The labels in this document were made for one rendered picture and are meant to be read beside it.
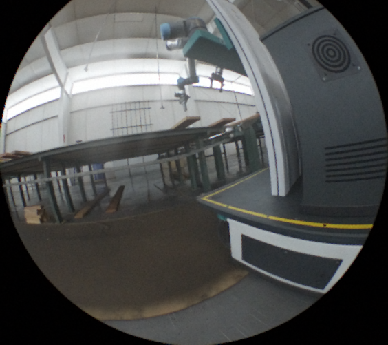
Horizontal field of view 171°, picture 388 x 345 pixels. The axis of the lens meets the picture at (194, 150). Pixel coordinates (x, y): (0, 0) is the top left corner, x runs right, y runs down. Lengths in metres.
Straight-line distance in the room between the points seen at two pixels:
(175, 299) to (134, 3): 7.11
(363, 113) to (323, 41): 0.18
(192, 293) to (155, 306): 0.16
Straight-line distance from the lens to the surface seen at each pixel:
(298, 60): 0.39
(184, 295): 0.62
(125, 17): 6.37
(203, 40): 0.65
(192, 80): 1.31
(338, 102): 0.35
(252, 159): 2.02
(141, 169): 6.79
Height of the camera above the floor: 0.54
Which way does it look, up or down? 2 degrees up
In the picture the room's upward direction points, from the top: 10 degrees counter-clockwise
